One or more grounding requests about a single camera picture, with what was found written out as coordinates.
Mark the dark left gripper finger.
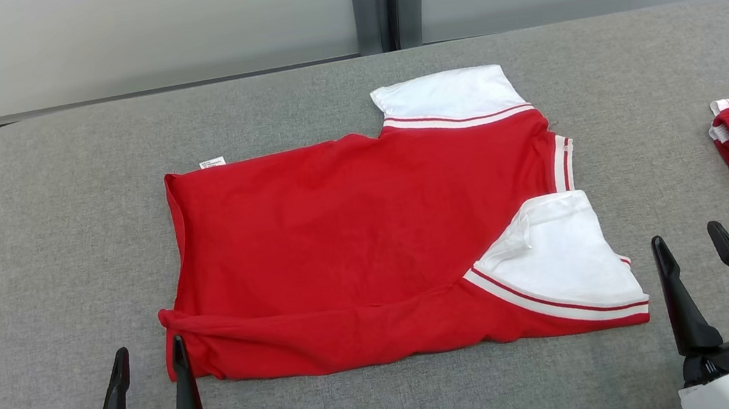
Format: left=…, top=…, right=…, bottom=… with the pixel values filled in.
left=91, top=346, right=137, bottom=409
left=158, top=332, right=207, bottom=409

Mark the red jersey with white trim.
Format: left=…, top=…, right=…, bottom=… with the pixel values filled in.
left=131, top=47, right=654, bottom=396

